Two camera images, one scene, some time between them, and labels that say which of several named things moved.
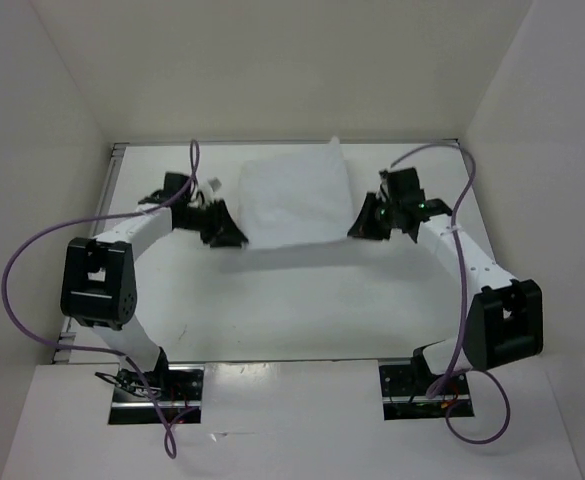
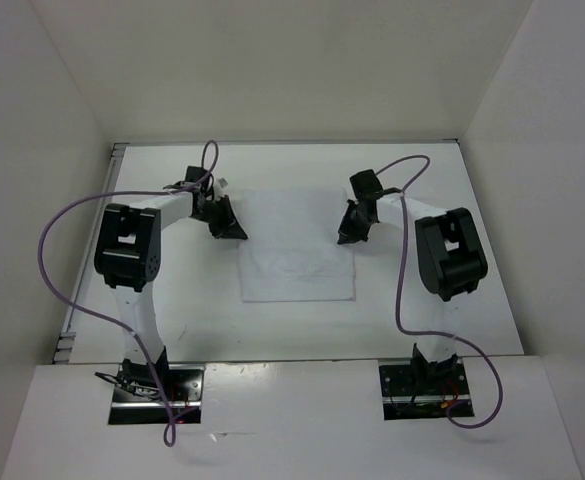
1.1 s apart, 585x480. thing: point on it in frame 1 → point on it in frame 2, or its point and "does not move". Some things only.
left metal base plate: [178, 386] does not move
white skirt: [296, 199] → [291, 251]
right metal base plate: [404, 393] does not move
